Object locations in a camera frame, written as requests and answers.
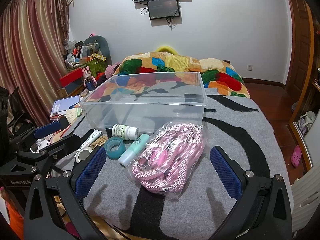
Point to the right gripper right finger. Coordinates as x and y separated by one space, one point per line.
229 172

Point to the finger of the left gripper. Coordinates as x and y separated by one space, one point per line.
61 134
44 131

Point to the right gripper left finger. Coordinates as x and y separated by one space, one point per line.
86 172

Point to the white tape roll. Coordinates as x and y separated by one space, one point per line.
82 154

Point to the white ointment tube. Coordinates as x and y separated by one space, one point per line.
94 136

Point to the wooden stamp block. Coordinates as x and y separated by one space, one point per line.
99 141

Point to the teal tape roll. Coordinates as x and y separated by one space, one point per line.
114 147

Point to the white pill bottle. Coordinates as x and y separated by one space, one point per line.
125 132

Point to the mint green tube bottle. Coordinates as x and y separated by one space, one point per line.
133 150

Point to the blue white notebook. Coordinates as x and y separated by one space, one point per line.
62 105

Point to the grey black striped blanket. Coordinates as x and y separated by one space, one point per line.
236 124

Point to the pink rabbit toy bottle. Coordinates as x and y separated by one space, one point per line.
89 81

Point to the pink croc shoe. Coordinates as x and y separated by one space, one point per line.
296 156

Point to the red box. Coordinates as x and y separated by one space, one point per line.
70 77

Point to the pink knit hat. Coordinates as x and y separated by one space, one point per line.
110 69

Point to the green gift box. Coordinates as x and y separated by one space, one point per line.
95 65

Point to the clear plastic storage box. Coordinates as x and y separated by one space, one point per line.
146 101

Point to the grey neck pillow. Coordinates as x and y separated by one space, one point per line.
104 48

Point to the colourful patchwork quilt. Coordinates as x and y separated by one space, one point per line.
215 73

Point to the striped pink beige curtain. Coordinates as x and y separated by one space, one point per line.
33 35

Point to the yellow pillow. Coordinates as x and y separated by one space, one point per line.
166 49

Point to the brown wooden door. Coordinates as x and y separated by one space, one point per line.
302 28

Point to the white wall socket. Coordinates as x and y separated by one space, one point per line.
249 67

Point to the small black wall monitor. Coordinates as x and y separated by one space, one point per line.
159 9

